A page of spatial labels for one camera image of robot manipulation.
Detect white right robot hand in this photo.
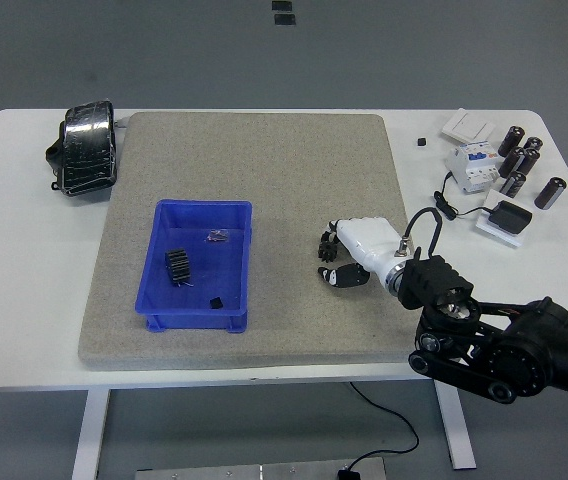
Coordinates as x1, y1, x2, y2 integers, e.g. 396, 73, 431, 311
317, 215, 410, 290

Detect small black gear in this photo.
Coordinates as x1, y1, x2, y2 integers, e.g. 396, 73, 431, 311
317, 230, 340, 264

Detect large black gear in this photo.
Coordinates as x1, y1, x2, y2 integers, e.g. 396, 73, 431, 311
164, 248, 193, 287

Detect blue plastic box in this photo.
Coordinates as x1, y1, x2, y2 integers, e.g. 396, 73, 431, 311
135, 199, 254, 335

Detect white circuit breaker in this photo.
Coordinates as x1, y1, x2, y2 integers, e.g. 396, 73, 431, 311
445, 140, 503, 195

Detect grey-brown mat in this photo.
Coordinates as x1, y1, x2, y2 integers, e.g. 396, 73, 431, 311
77, 111, 436, 371

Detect white socket plate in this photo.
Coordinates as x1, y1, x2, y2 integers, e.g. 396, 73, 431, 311
473, 189, 524, 250

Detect black power adapter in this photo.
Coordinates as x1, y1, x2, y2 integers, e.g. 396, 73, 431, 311
486, 200, 534, 235

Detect white table leg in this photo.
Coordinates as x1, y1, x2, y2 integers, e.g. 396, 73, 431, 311
432, 379, 478, 470
71, 388, 111, 480

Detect black film-wrapped bundle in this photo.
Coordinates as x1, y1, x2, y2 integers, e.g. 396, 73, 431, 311
45, 100, 128, 198

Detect black adapter cord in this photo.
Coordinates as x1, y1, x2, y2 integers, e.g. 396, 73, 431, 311
432, 171, 493, 221

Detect white wall switch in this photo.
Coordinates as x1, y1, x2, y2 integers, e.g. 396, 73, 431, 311
440, 108, 498, 143

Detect black floor cable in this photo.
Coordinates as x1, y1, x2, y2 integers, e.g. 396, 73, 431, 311
348, 382, 420, 471

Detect metal base plate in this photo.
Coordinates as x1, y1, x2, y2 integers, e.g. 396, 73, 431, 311
135, 455, 388, 480

